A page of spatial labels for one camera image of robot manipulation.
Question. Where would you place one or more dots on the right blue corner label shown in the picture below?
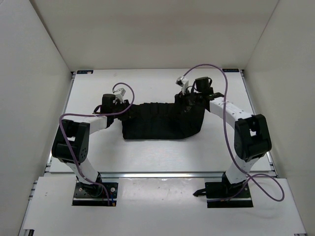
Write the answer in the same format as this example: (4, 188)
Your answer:
(230, 70)

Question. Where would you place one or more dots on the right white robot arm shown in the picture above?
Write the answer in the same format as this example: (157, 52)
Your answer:
(251, 134)

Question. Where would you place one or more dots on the black pleated skirt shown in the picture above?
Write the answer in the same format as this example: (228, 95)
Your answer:
(161, 121)

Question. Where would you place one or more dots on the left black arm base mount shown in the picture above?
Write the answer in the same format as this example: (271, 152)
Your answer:
(93, 195)

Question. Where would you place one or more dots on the left blue corner label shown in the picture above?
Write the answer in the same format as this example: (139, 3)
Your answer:
(84, 71)

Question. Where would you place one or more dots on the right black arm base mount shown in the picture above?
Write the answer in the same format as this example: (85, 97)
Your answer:
(225, 194)

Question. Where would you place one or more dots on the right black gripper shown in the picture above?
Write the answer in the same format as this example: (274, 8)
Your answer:
(186, 93)

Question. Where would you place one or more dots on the front aluminium table rail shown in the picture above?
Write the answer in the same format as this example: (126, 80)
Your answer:
(163, 175)

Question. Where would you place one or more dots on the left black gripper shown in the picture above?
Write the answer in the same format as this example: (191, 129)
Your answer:
(125, 104)

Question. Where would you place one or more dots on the blue corner label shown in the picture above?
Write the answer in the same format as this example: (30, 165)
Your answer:
(84, 71)
(230, 70)

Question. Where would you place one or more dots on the aluminium table rail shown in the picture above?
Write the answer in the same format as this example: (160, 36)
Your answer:
(163, 175)
(53, 165)

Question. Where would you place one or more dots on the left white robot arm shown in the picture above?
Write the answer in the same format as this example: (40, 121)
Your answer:
(71, 143)

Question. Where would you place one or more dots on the left aluminium table rail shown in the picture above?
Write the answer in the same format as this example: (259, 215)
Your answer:
(53, 165)

